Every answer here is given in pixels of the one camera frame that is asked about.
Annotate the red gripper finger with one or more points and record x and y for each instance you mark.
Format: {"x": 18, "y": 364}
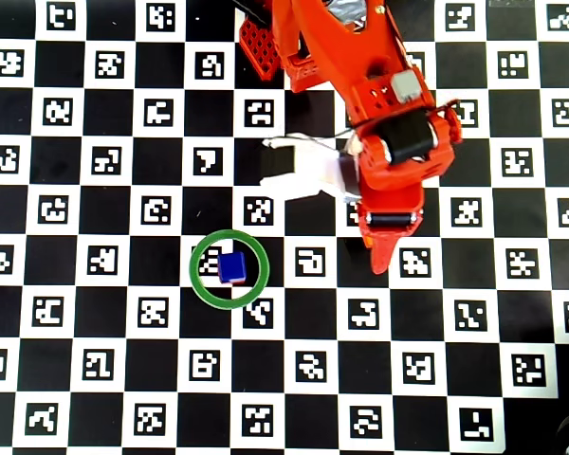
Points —
{"x": 384, "y": 246}

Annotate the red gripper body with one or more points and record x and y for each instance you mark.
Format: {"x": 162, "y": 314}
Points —
{"x": 392, "y": 221}

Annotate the orange cube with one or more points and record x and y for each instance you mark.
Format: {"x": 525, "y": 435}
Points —
{"x": 367, "y": 242}

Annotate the blue cube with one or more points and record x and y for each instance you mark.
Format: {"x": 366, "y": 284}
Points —
{"x": 231, "y": 266}

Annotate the red perforated robot base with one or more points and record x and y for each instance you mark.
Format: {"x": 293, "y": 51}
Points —
{"x": 261, "y": 47}

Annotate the red robot arm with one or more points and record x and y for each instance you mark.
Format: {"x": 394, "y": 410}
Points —
{"x": 341, "y": 52}

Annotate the small gray block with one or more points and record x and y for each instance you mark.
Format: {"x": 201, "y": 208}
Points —
{"x": 406, "y": 85}

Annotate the black white marker checkerboard mat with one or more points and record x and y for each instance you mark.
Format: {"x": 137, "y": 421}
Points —
{"x": 99, "y": 313}

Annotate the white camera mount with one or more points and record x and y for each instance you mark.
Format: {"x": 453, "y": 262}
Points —
{"x": 313, "y": 170}

